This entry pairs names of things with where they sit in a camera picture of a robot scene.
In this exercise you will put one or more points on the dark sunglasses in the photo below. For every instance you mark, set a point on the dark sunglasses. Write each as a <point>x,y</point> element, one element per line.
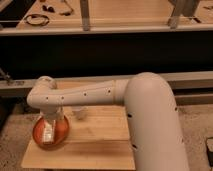
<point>48,9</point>

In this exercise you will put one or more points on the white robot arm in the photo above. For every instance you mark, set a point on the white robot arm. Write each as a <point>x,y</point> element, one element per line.
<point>153,119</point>

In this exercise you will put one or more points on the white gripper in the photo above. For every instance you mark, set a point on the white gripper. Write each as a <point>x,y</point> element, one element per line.
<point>53,115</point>

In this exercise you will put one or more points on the orange ceramic bowl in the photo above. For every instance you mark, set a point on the orange ceramic bowl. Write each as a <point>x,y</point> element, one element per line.
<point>61,132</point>

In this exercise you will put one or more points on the black object at right edge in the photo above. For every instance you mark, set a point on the black object at right edge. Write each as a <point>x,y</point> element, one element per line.
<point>209,151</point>

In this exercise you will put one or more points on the grey metal frame leg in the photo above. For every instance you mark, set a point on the grey metal frame leg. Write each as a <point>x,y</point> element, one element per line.
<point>187,8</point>

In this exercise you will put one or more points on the light wooden board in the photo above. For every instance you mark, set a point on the light wooden board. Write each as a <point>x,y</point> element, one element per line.
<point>98,142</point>

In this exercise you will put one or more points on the grey metal post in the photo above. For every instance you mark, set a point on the grey metal post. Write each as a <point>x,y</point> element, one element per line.
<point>84,7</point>

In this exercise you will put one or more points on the clear bottle with label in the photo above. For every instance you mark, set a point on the clear bottle with label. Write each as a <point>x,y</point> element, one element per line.
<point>48,136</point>

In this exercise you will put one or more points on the small clear cup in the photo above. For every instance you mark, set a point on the small clear cup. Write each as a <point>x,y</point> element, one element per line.
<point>79,112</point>

